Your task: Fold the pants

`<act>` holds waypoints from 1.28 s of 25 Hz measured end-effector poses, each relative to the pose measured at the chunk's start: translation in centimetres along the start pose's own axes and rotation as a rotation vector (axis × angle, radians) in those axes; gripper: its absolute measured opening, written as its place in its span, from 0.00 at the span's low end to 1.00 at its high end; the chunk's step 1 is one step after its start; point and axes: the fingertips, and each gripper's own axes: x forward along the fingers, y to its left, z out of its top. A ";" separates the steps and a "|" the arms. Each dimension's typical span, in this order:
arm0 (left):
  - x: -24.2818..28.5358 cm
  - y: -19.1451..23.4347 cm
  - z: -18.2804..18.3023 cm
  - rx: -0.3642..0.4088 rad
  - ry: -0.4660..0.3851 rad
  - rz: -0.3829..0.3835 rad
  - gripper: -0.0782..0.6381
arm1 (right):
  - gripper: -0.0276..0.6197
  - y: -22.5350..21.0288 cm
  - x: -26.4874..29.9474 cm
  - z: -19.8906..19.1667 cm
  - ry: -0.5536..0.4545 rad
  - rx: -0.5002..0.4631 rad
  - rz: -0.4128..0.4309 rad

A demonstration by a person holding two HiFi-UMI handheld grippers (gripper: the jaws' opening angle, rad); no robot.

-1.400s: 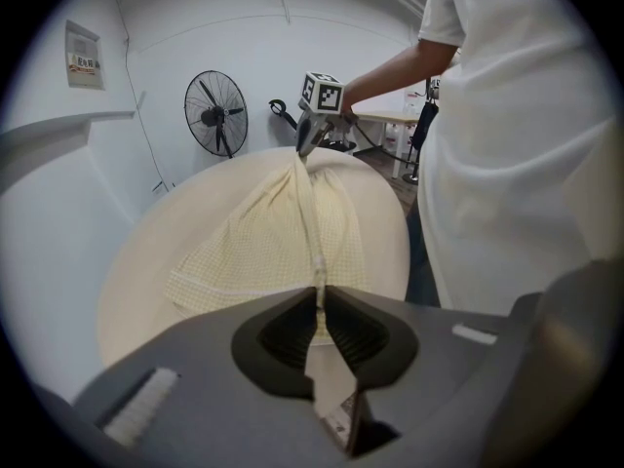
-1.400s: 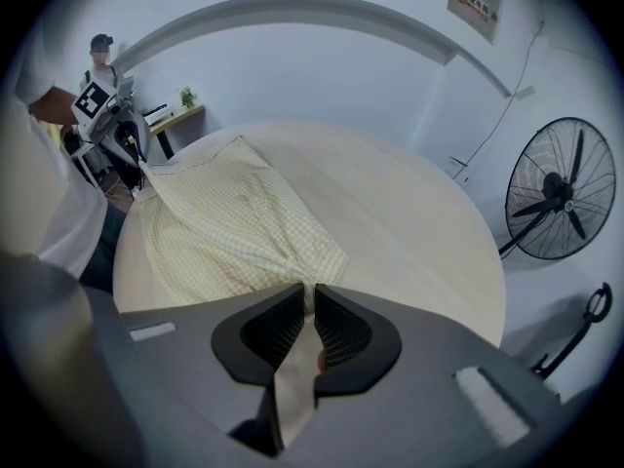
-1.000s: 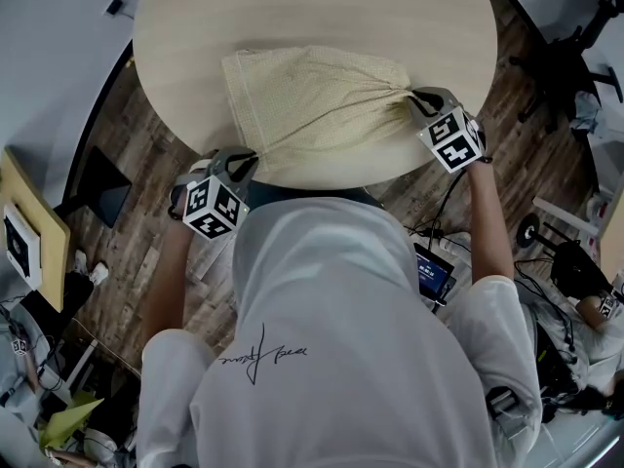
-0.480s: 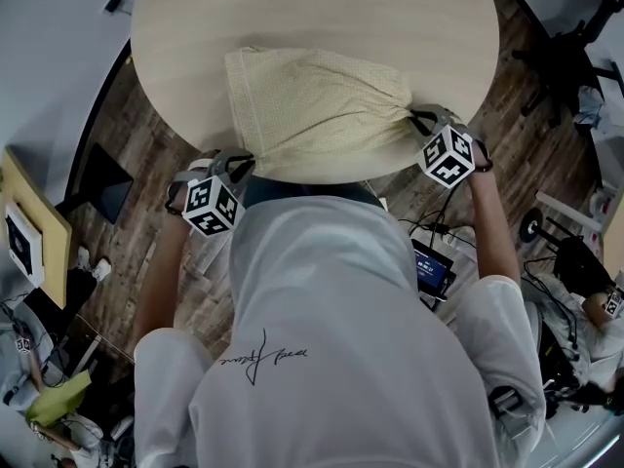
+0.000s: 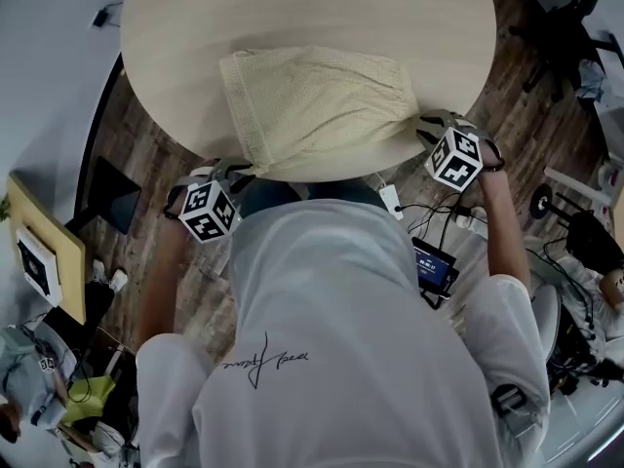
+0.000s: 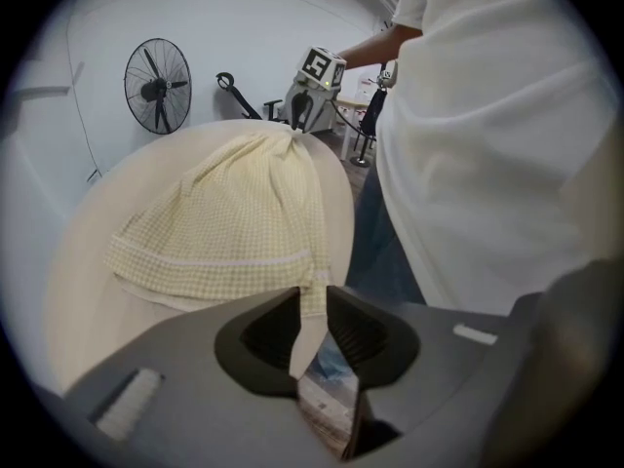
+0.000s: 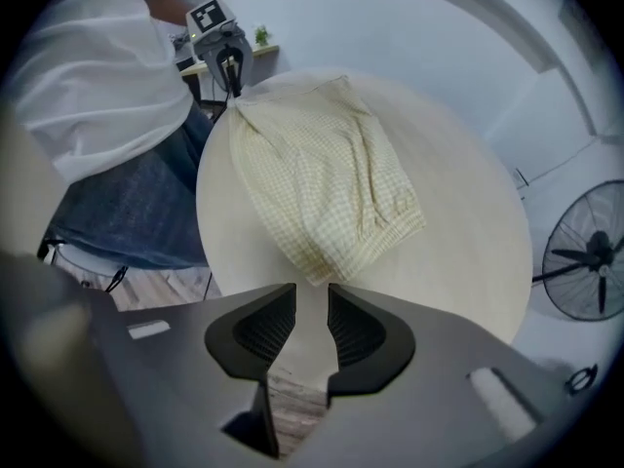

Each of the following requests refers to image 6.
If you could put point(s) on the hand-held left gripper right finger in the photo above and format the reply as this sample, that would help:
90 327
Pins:
385 354

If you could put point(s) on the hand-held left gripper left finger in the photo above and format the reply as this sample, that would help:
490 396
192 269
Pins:
244 359

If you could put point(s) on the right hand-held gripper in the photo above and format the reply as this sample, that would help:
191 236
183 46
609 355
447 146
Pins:
322 110

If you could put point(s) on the yellow checked pants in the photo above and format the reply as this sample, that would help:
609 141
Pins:
234 222

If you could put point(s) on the person's right forearm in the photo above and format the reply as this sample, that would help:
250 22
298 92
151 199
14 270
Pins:
375 47

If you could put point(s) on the black office chair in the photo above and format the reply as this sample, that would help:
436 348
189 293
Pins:
274 110

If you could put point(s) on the white background table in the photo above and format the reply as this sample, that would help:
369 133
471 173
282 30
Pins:
347 115

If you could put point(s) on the black stand with bag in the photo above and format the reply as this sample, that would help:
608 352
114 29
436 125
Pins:
373 110

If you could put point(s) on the person's blue jeans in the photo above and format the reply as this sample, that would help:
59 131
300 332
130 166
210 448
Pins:
375 246

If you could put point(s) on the person's white shirt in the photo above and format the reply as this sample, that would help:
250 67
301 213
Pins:
487 139

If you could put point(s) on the black wall fan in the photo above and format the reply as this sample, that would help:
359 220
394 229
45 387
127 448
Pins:
157 87

